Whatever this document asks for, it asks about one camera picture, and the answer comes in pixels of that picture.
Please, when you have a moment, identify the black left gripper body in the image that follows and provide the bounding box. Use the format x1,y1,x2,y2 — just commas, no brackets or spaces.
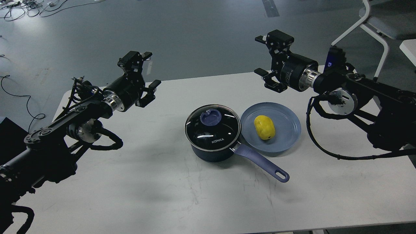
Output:
103,63,146,112

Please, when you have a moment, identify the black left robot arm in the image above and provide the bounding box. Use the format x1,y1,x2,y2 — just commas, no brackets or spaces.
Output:
1,51,161,234

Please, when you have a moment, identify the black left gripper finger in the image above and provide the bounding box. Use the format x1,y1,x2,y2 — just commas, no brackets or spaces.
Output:
136,80,161,108
118,51,153,73

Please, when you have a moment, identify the black floor cable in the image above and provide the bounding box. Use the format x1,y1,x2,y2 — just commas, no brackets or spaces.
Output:
0,75,46,132

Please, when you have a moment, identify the blue plate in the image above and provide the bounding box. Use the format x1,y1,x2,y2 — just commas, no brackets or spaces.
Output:
240,102,301,153

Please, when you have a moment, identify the glass lid with blue knob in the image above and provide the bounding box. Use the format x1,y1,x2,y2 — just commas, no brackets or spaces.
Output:
184,105,242,152

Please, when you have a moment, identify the white table corner at right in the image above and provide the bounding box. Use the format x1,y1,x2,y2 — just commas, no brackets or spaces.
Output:
399,39,416,66

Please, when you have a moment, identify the dark blue saucepan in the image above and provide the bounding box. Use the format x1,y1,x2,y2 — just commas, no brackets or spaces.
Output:
185,104,290,183

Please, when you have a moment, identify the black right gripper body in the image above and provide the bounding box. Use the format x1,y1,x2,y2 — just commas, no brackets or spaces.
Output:
271,52,319,92

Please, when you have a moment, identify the white chair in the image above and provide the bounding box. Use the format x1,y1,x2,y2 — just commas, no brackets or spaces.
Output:
331,0,416,78

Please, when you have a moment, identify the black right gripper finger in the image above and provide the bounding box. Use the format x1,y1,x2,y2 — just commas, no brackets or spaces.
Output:
254,68,287,93
254,30,294,55

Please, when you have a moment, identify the black box at left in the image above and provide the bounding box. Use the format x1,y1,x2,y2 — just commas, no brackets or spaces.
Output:
0,116,28,165

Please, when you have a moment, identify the cables and power strip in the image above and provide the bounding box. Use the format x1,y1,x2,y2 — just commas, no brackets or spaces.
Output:
0,0,106,22

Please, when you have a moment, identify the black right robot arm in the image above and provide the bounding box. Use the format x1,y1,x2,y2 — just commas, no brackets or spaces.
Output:
254,30,416,160

